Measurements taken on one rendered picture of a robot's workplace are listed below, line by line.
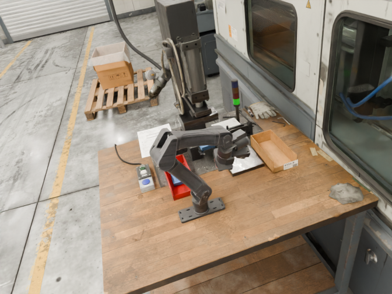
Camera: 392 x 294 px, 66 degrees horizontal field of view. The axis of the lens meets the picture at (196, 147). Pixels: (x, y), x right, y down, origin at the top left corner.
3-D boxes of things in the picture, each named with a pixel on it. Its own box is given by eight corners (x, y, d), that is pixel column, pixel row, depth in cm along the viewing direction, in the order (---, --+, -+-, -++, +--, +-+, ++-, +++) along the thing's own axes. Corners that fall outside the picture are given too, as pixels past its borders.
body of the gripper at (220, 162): (227, 148, 133) (228, 140, 127) (233, 169, 129) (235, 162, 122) (213, 151, 133) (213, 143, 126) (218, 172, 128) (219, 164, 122)
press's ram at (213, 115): (186, 135, 150) (174, 79, 133) (174, 112, 171) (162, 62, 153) (220, 125, 152) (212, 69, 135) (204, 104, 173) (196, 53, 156)
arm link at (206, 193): (199, 178, 128) (187, 183, 127) (209, 189, 122) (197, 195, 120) (201, 188, 132) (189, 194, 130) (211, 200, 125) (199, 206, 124)
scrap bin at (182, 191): (174, 200, 139) (171, 191, 136) (163, 169, 159) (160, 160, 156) (198, 192, 141) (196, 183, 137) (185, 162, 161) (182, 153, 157)
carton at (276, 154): (273, 174, 144) (273, 161, 139) (251, 147, 164) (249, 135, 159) (297, 166, 146) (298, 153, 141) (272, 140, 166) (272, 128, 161)
